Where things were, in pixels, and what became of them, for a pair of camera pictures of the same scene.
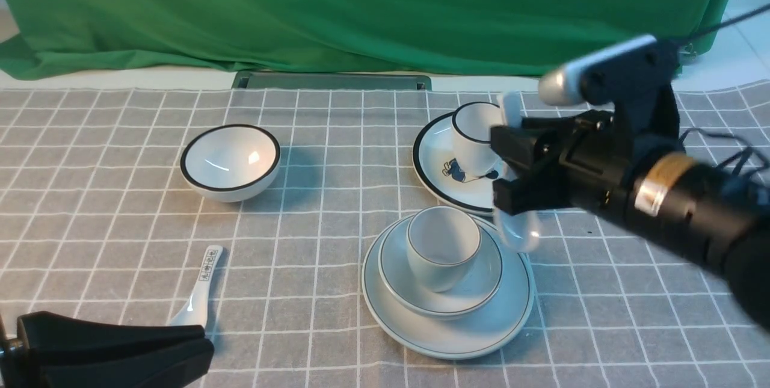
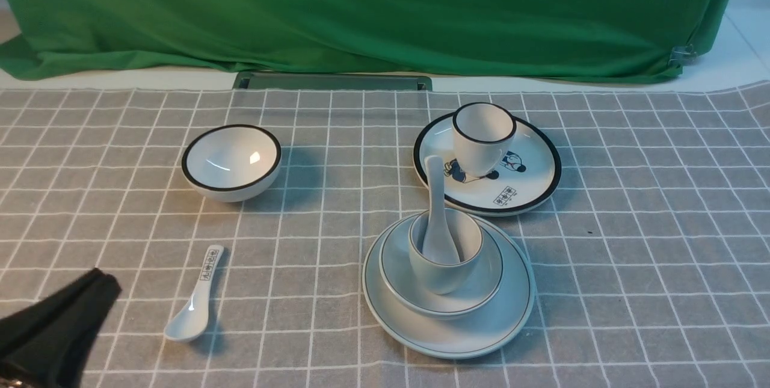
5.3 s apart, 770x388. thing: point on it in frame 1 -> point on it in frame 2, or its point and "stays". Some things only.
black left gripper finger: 171,366 -> 60,359
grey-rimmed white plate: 481,333 stays
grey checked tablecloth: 97,219 stays
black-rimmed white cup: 472,123 stays
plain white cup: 441,242 stays
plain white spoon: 518,232 -> 437,248
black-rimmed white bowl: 230,163 stays
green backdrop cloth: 85,15 stays
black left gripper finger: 45,331 -> 50,313
